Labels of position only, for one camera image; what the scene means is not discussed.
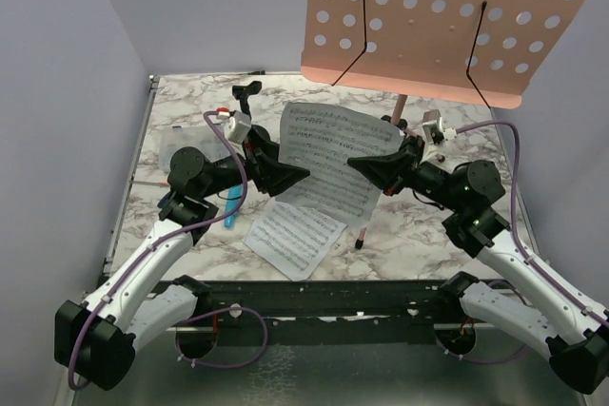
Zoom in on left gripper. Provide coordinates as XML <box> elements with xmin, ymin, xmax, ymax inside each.
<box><xmin>201</xmin><ymin>125</ymin><xmax>310</xmax><ymax>199</ymax></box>

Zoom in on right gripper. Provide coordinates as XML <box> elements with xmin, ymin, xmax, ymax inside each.
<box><xmin>348</xmin><ymin>134</ymin><xmax>464</xmax><ymax>212</ymax></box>

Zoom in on sheet music page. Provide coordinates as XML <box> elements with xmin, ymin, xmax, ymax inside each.
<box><xmin>244</xmin><ymin>201</ymin><xmax>346</xmax><ymax>281</ymax></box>
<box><xmin>276</xmin><ymin>103</ymin><xmax>403</xmax><ymax>228</ymax></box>

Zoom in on pink perforated music stand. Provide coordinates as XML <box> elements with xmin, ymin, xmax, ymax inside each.
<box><xmin>301</xmin><ymin>0</ymin><xmax>592</xmax><ymax>228</ymax></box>

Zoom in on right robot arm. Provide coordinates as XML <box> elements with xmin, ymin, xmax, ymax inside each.
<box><xmin>347</xmin><ymin>136</ymin><xmax>608</xmax><ymax>395</ymax></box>

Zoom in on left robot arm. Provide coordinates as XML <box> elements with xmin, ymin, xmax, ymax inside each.
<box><xmin>54</xmin><ymin>126</ymin><xmax>310</xmax><ymax>391</ymax></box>

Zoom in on black microphone desk stand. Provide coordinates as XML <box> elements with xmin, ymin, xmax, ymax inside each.
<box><xmin>232</xmin><ymin>81</ymin><xmax>262</xmax><ymax>118</ymax></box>

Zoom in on clear plastic parts box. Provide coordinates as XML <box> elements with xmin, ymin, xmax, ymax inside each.
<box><xmin>158</xmin><ymin>126</ymin><xmax>230</xmax><ymax>173</ymax></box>

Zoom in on red tipped thin rod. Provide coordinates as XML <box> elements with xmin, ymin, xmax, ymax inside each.
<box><xmin>131</xmin><ymin>180</ymin><xmax>169</xmax><ymax>187</ymax></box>

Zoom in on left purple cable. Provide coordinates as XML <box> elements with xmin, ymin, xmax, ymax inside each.
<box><xmin>67</xmin><ymin>108</ymin><xmax>270</xmax><ymax>391</ymax></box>

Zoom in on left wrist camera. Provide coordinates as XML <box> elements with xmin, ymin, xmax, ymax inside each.
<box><xmin>217</xmin><ymin>107</ymin><xmax>251</xmax><ymax>144</ymax></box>

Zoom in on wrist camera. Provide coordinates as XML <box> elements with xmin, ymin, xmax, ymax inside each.
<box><xmin>422</xmin><ymin>109</ymin><xmax>457</xmax><ymax>162</ymax></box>
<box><xmin>217</xmin><ymin>107</ymin><xmax>251</xmax><ymax>144</ymax></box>

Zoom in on blue toy recorder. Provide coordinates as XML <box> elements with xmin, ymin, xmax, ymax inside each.
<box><xmin>224</xmin><ymin>185</ymin><xmax>243</xmax><ymax>230</ymax></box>

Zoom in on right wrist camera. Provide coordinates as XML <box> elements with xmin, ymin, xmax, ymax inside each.
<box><xmin>422</xmin><ymin>109</ymin><xmax>457</xmax><ymax>162</ymax></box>

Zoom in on blue handled pliers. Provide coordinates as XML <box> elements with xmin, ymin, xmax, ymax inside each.
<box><xmin>158</xmin><ymin>192</ymin><xmax>173</xmax><ymax>209</ymax></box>

